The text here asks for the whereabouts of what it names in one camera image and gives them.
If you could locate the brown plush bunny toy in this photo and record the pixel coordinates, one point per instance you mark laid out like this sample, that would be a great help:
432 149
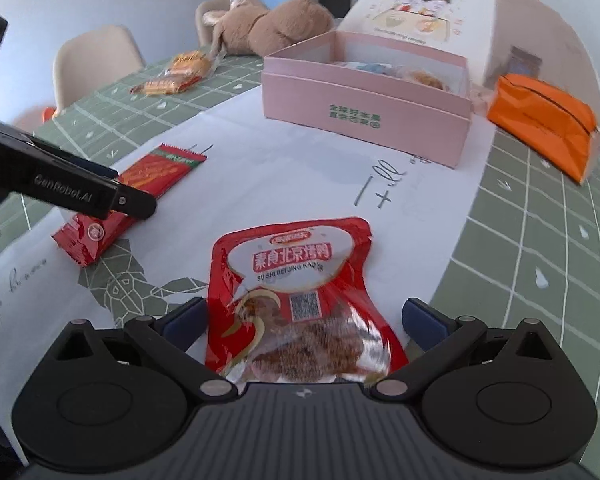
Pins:
251 28

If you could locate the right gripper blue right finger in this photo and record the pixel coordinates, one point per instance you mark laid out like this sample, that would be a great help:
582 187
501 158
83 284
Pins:
425 325

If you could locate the beige chair near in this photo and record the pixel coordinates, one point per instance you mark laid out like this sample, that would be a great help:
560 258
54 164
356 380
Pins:
93 60

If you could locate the white paper table runner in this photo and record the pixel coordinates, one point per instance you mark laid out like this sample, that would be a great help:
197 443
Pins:
257 172

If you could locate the orange tissue pouch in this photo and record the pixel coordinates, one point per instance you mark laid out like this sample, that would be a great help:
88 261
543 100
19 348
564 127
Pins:
549 120

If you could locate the cracker packet red edge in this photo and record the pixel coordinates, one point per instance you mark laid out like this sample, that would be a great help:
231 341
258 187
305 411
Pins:
167 84

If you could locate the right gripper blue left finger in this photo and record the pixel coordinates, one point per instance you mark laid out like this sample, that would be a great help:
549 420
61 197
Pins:
183 326

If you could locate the beige chair far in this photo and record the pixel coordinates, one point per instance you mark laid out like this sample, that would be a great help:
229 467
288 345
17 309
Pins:
206 15

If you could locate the beige chair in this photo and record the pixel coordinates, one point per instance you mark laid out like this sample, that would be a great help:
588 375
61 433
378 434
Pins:
93 60
206 15

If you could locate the red roast duck snack pouch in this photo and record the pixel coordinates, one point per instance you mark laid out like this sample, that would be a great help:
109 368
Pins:
288 302

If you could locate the white mesh food cover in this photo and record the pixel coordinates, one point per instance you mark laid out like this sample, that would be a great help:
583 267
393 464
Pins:
495 37

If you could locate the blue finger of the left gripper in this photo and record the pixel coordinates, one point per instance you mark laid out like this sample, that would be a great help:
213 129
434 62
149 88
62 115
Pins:
33 167

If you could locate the small bread packet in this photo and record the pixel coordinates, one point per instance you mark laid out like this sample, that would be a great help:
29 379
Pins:
193 63

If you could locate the orange plastic stool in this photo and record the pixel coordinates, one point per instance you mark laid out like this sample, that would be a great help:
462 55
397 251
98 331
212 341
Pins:
48 113

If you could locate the blue and white snack bag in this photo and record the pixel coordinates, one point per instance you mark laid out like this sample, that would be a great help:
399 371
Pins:
373 68

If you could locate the red long snack stick packet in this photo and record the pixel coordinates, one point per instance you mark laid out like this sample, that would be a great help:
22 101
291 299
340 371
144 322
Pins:
84 239

